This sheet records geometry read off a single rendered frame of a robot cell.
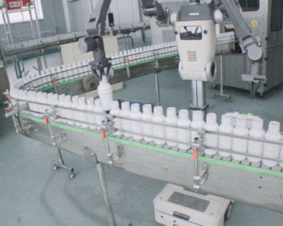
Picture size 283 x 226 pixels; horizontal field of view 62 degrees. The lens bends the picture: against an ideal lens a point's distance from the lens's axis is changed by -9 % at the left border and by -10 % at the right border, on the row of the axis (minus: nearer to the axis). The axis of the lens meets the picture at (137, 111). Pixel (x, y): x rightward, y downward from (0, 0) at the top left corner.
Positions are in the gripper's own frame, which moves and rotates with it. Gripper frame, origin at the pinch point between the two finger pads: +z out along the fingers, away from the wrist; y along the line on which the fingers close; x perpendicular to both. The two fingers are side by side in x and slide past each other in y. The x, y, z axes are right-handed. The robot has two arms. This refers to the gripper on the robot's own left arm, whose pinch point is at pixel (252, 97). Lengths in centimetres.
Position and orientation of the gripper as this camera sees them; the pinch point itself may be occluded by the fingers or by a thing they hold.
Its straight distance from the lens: 113.9
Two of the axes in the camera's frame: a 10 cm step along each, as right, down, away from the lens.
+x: 5.6, -0.1, 8.3
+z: -0.9, 9.9, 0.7
